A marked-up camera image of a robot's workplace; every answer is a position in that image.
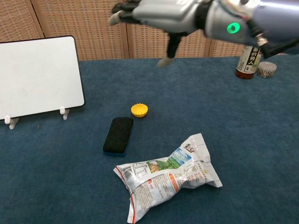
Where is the black blue board eraser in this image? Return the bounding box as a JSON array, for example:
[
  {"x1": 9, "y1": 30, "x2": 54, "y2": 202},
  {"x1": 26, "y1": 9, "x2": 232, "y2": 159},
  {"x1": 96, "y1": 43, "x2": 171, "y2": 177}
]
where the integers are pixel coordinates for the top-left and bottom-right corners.
[{"x1": 102, "y1": 117, "x2": 135, "y2": 158}]

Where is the brown tea bottle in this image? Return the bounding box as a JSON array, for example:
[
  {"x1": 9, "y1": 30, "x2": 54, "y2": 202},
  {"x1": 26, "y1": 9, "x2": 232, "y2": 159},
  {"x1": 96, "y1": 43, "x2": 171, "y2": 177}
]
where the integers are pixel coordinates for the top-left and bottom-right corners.
[{"x1": 235, "y1": 45, "x2": 263, "y2": 80}]

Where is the clear jar of paper clips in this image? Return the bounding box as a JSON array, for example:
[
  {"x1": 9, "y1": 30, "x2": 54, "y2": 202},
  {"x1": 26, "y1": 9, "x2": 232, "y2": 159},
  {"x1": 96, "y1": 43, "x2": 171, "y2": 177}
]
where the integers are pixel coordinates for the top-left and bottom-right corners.
[{"x1": 255, "y1": 62, "x2": 278, "y2": 79}]

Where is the white printed snack bag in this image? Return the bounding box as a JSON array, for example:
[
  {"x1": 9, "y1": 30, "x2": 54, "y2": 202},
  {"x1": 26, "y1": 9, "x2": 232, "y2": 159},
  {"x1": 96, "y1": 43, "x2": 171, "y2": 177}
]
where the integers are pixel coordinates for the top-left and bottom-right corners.
[{"x1": 114, "y1": 133, "x2": 223, "y2": 224}]

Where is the small white whiteboard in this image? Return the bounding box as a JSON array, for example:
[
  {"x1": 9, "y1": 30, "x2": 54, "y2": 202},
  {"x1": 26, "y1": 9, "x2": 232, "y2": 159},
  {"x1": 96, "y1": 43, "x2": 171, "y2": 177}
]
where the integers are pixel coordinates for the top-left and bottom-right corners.
[{"x1": 0, "y1": 35, "x2": 86, "y2": 121}]

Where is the yellow fluted cup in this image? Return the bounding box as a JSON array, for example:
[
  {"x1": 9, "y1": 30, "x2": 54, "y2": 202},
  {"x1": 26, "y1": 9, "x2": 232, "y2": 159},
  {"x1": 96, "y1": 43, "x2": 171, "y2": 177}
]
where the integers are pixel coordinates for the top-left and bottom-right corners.
[{"x1": 130, "y1": 103, "x2": 150, "y2": 119}]

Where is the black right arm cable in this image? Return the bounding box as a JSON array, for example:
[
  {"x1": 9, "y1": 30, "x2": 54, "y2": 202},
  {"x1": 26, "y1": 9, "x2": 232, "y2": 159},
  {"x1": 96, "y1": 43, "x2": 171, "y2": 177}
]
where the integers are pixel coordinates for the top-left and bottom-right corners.
[{"x1": 247, "y1": 20, "x2": 299, "y2": 59}]

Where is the blue felt table cover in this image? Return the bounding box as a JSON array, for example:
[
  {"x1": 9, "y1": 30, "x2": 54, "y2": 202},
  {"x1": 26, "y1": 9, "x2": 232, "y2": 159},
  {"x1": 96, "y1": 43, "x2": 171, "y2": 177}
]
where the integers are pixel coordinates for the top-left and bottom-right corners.
[{"x1": 0, "y1": 54, "x2": 299, "y2": 224}]

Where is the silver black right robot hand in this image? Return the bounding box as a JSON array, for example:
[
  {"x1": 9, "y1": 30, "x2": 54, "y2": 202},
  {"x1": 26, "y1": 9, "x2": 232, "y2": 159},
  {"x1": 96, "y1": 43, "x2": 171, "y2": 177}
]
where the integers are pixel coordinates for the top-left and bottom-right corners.
[{"x1": 108, "y1": 0, "x2": 209, "y2": 68}]

